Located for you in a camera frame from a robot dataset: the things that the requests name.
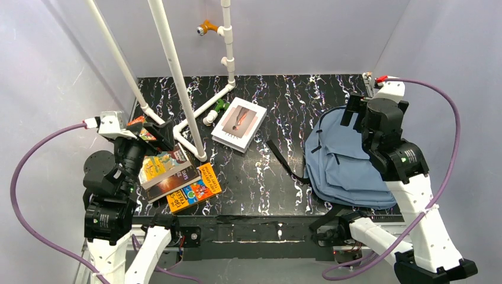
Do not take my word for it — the blue backpack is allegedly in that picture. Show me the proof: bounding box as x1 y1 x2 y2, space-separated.
266 106 397 210

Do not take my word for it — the white photo cover book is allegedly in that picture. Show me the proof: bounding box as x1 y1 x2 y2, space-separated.
211 98 267 153

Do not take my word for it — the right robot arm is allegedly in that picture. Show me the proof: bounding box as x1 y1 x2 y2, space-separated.
338 94 478 283

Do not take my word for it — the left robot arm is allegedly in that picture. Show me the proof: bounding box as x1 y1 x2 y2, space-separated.
83 117 180 283

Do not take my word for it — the orange green treehouse book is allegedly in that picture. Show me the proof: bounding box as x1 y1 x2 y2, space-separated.
127 115 157 141

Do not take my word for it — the green white pipe fitting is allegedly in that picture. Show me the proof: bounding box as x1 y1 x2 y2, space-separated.
202 99 230 126

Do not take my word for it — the dark sunset cover book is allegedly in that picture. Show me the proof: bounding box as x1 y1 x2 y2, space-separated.
139 143 201 204

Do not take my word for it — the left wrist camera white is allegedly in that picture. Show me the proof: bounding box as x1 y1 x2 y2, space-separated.
97 111 136 140

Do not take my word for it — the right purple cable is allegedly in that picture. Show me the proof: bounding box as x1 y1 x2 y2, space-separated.
322 78 462 282

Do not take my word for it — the purple cable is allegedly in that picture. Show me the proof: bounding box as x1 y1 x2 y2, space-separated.
322 78 462 282
10 121 111 284

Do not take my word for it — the white PVC pipe frame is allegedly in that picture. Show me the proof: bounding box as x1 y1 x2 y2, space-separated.
86 0 236 162

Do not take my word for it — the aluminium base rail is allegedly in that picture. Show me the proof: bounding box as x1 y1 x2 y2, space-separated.
72 213 432 284

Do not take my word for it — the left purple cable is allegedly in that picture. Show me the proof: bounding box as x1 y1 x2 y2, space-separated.
10 121 111 284

